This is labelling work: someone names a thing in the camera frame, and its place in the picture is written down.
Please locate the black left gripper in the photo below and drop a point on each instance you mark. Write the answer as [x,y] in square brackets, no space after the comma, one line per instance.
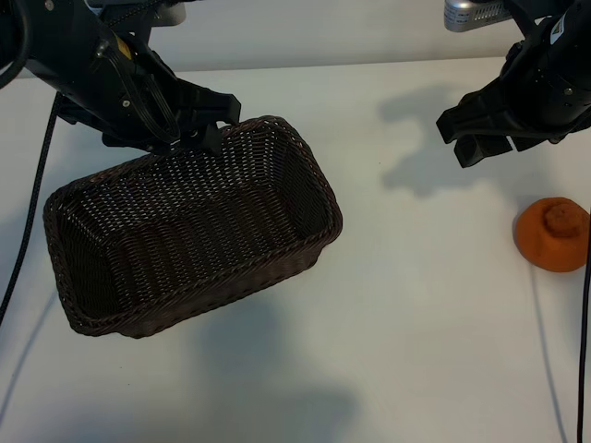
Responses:
[92,97]

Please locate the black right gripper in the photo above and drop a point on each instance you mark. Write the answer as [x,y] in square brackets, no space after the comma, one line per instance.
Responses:
[549,92]

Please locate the dark brown woven basket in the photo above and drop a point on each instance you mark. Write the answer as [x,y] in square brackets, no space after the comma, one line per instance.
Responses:
[184,221]

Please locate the orange fruit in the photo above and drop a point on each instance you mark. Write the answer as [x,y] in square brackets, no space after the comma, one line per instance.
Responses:
[549,244]

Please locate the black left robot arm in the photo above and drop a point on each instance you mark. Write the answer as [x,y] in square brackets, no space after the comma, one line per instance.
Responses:
[46,25]

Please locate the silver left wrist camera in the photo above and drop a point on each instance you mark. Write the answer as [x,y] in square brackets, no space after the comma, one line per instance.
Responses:
[166,14]

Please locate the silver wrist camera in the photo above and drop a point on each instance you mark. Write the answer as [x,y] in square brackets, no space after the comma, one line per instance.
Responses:
[471,16]
[166,14]

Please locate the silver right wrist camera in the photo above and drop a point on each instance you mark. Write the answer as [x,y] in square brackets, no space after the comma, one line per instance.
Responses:
[471,16]

